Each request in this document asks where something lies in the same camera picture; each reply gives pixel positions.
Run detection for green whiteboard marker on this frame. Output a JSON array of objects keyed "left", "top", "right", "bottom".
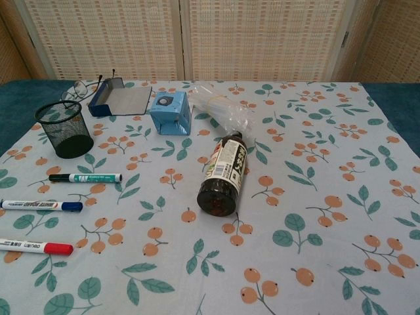
[{"left": 49, "top": 173, "right": 124, "bottom": 184}]

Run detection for blue whiteboard marker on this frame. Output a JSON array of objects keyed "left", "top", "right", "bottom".
[{"left": 0, "top": 198, "right": 84, "bottom": 213}]

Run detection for red marker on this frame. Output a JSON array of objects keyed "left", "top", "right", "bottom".
[{"left": 0, "top": 238, "right": 74, "bottom": 256}]

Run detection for black round cup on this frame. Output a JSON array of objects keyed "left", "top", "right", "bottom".
[{"left": 35, "top": 100, "right": 95, "bottom": 159}]

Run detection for dark sauce bottle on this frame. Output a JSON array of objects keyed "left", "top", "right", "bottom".
[{"left": 196, "top": 131, "right": 249, "bottom": 218}]

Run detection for clear bag of straws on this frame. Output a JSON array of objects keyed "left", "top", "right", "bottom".
[{"left": 190, "top": 83, "right": 257, "bottom": 137}]

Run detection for small light blue box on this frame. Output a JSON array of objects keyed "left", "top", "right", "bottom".
[{"left": 149, "top": 91, "right": 193, "bottom": 137}]

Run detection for floral print tablecloth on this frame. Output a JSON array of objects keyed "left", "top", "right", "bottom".
[{"left": 0, "top": 78, "right": 420, "bottom": 315}]

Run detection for open blue glasses case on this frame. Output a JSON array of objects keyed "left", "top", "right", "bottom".
[{"left": 87, "top": 77, "right": 154, "bottom": 117}]

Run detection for woven bamboo screen panel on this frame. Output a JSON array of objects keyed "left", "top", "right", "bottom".
[
  {"left": 179, "top": 0, "right": 354, "bottom": 83},
  {"left": 334, "top": 0, "right": 420, "bottom": 85},
  {"left": 14, "top": 0, "right": 185, "bottom": 81},
  {"left": 0, "top": 0, "right": 34, "bottom": 86}
]

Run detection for thin-framed eyeglasses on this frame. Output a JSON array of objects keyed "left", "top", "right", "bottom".
[{"left": 60, "top": 68, "right": 117, "bottom": 103}]

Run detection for teal table cover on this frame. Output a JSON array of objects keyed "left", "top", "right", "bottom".
[{"left": 0, "top": 77, "right": 420, "bottom": 157}]

